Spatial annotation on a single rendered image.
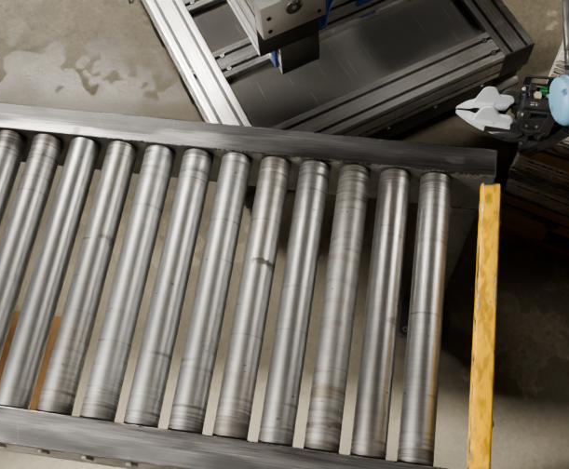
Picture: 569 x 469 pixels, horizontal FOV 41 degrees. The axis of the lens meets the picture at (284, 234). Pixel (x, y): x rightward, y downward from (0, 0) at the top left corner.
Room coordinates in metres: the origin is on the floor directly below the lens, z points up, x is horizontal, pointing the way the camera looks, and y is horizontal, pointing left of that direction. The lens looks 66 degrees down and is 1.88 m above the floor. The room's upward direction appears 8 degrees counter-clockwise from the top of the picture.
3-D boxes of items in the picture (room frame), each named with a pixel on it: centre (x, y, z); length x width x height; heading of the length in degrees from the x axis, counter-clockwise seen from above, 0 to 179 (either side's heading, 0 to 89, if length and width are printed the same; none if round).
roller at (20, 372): (0.49, 0.37, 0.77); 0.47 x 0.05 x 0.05; 165
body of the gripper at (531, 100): (0.64, -0.46, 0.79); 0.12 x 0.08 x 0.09; 74
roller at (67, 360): (0.48, 0.31, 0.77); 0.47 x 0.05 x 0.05; 165
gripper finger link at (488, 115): (0.65, -0.35, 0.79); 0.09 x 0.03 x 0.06; 74
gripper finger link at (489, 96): (0.68, -0.36, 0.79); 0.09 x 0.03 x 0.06; 74
